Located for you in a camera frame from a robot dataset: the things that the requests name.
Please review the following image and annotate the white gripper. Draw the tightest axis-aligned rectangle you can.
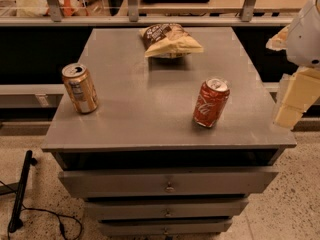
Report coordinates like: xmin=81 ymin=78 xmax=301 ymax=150
xmin=266 ymin=0 xmax=320 ymax=129

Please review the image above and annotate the red coke can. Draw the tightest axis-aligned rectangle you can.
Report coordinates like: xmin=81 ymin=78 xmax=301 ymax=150
xmin=193 ymin=77 xmax=230 ymax=128

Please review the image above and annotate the gold soda can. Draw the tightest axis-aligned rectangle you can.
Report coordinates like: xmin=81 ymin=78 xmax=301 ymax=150
xmin=62 ymin=63 xmax=98 ymax=114

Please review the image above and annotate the brown yellow chip bag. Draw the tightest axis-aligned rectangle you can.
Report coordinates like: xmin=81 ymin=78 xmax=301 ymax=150
xmin=139 ymin=23 xmax=204 ymax=59

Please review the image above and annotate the grey drawer cabinet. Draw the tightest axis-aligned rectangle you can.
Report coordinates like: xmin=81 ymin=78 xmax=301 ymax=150
xmin=43 ymin=27 xmax=295 ymax=227

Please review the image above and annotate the top grey drawer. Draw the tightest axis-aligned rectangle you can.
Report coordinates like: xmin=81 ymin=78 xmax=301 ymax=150
xmin=59 ymin=167 xmax=277 ymax=198

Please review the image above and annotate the grey drawer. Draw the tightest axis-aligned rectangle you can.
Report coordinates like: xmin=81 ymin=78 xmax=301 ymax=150
xmin=59 ymin=167 xmax=277 ymax=198
xmin=100 ymin=218 xmax=232 ymax=236
xmin=85 ymin=198 xmax=248 ymax=220

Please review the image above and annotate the bottom grey drawer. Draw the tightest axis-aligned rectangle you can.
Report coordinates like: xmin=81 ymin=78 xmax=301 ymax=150
xmin=100 ymin=218 xmax=232 ymax=236

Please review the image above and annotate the middle grey drawer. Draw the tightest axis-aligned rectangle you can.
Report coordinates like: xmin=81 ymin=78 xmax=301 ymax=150
xmin=85 ymin=198 xmax=248 ymax=220

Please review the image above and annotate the grey metal railing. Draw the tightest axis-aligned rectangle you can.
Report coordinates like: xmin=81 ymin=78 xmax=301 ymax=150
xmin=0 ymin=0 xmax=308 ymax=27

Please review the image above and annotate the black stand leg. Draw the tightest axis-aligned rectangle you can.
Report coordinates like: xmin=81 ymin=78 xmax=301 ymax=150
xmin=8 ymin=150 xmax=37 ymax=233

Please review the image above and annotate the black floor cable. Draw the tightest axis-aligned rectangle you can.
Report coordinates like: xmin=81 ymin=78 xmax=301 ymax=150
xmin=0 ymin=180 xmax=84 ymax=240

